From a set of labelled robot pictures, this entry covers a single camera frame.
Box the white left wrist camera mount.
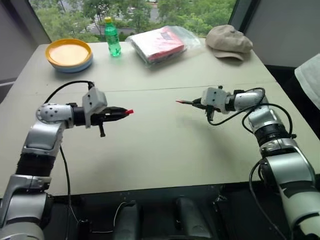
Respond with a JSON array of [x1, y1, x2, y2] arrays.
[[81, 86, 108, 130]]

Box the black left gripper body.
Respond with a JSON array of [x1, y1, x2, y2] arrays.
[[90, 108, 113, 138]]

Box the beige flat cap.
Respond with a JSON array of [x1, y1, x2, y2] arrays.
[[205, 24, 254, 62]]

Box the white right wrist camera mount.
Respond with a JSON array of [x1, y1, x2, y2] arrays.
[[201, 86, 232, 114]]

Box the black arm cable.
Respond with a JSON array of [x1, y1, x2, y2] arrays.
[[248, 159, 288, 240], [43, 80, 96, 226]]

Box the thin white wire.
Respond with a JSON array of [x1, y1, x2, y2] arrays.
[[90, 201, 127, 234]]

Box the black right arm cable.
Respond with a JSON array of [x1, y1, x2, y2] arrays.
[[248, 159, 288, 240]]

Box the green trees outside window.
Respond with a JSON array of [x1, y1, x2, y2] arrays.
[[29, 0, 237, 43]]

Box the dark rounded shape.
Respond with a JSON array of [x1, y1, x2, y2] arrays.
[[174, 197, 214, 239], [113, 201, 141, 240]]

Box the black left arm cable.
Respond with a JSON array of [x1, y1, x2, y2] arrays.
[[43, 80, 96, 226]]

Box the light blue plastic plate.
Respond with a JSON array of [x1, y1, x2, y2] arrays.
[[51, 53, 94, 74]]

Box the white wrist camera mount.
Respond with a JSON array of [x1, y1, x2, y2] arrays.
[[81, 86, 108, 130], [201, 86, 232, 114]]

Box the red book in bag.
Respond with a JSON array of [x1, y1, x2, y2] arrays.
[[146, 27, 186, 63]]

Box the clear plastic bag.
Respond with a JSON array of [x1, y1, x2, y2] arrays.
[[124, 25, 202, 71]]

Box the green plastic soda bottle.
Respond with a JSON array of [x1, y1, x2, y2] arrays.
[[104, 16, 122, 58]]

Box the white cloth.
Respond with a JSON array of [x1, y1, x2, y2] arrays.
[[294, 52, 320, 111]]

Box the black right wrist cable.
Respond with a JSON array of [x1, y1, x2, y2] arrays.
[[206, 87, 294, 139]]

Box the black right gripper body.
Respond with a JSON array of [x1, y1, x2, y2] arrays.
[[197, 97, 216, 123]]

